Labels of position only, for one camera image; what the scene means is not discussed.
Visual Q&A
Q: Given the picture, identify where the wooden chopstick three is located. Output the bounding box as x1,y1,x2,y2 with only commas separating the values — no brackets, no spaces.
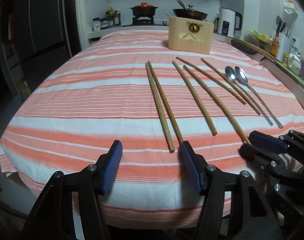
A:
172,61,217,136

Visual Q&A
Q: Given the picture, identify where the wooden chopstick six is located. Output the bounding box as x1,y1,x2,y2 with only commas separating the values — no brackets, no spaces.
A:
201,58,261,115

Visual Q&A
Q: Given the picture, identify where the steel spoon two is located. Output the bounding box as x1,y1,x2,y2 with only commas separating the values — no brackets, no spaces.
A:
234,65,284,129

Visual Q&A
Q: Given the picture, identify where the wooden chopstick five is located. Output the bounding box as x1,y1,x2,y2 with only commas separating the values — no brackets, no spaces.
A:
176,57,246,105

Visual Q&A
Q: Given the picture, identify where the steel spoon one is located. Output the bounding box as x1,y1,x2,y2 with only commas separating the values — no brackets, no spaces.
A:
225,66,273,126

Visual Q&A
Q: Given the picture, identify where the wooden chopstick two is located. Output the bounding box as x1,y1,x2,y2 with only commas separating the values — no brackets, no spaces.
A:
147,61,183,144

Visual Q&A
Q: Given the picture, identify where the wooden chopstick four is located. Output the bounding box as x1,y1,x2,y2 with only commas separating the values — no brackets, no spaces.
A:
183,65,250,144

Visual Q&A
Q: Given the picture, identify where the wooden chopstick one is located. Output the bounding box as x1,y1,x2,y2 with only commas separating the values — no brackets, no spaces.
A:
145,62,175,153

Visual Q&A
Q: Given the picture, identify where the wooden cutting board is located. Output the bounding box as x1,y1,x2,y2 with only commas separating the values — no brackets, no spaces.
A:
233,38,280,63

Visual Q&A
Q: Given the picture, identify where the brown sauce bottle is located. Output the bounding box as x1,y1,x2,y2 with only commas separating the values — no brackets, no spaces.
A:
270,29,279,57

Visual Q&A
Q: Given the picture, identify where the white knife holder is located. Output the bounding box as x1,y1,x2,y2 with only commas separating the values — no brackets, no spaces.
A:
275,15,296,62

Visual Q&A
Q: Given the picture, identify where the yellow snack bags basket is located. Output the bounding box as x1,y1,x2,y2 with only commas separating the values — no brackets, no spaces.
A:
244,30,272,53

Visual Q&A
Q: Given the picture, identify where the white electric kettle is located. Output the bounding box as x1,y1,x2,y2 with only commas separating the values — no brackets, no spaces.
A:
217,8,243,38

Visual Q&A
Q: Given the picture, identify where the cream utensil holder box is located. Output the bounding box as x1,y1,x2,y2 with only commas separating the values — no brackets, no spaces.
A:
168,17,214,55

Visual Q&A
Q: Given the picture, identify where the striped orange white tablecloth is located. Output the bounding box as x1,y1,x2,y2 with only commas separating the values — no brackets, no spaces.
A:
0,30,304,229

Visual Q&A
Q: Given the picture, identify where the black wok with lid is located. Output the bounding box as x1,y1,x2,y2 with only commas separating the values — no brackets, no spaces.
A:
173,0,208,21

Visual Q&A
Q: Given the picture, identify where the black gas stove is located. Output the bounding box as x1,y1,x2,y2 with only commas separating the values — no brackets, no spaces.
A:
121,17,169,27

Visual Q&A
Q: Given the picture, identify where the black pot orange lid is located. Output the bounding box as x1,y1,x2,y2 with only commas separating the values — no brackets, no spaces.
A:
131,3,158,18

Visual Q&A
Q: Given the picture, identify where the sauce bottles group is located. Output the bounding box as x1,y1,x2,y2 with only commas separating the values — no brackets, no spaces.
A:
106,5,121,27

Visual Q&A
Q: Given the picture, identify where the black refrigerator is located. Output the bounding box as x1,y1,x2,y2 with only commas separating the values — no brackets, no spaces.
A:
0,0,78,98

